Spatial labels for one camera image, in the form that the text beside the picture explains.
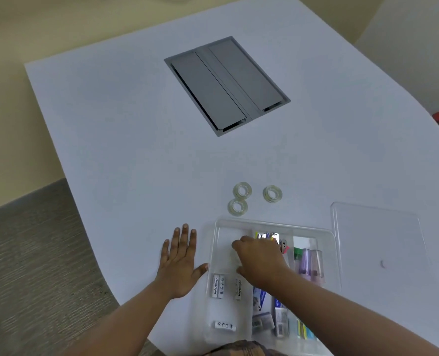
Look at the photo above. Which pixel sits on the green binder clip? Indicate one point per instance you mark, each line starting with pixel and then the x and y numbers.
pixel 298 254

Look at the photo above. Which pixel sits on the person's left little finger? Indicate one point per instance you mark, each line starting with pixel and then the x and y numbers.
pixel 165 251

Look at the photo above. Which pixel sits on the person's right thumb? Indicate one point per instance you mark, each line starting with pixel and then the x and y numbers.
pixel 241 271

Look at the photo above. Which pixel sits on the person's right hand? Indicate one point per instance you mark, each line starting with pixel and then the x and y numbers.
pixel 264 263

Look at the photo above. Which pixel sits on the yellow and blue binder clips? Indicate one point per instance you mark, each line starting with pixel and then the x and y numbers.
pixel 267 236

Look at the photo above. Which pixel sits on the clear plastic lid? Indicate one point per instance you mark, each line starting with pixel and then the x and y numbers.
pixel 379 248

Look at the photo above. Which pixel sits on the person's left hand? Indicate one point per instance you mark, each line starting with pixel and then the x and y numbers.
pixel 177 270

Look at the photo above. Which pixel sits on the pink binder clip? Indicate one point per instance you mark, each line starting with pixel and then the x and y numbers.
pixel 284 248

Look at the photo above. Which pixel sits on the clear plastic organizer tray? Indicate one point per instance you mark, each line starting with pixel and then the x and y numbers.
pixel 227 304

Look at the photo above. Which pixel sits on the clear tape roll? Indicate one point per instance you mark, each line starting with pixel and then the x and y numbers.
pixel 242 190
pixel 272 193
pixel 238 206

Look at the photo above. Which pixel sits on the person's left forearm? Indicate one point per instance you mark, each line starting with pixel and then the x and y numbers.
pixel 130 322

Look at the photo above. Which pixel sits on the person's left middle finger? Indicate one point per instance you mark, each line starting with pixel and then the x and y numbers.
pixel 185 239

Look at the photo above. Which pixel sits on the blue and grey staple box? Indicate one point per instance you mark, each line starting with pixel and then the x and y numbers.
pixel 281 320

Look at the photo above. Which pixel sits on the coloured sticky flags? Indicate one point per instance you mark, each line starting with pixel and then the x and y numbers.
pixel 305 331

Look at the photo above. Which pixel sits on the white battery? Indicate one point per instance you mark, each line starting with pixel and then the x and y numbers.
pixel 225 325
pixel 238 289
pixel 222 286
pixel 215 286

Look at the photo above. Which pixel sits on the person's right forearm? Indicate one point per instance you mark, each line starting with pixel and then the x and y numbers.
pixel 338 318

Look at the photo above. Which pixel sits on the person's left thumb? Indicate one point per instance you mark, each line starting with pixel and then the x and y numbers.
pixel 201 270

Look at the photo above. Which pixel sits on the purple correction tape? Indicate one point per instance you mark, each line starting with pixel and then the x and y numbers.
pixel 305 263

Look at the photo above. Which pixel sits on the person's patterned clothing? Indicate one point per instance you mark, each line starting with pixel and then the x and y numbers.
pixel 245 348

